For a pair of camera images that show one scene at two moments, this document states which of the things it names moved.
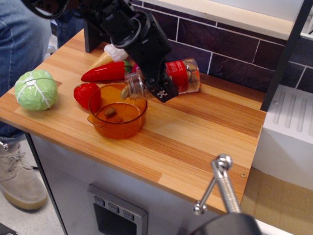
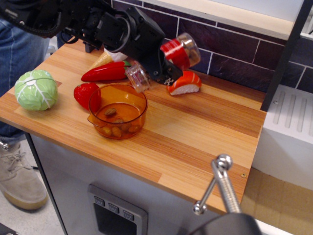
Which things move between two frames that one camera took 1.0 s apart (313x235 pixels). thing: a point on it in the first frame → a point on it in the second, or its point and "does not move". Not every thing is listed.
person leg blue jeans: [25, 39] does not move
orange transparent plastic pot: [114, 117] does not move
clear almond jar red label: [185, 73] → [184, 52]
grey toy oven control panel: [111, 216] does not move
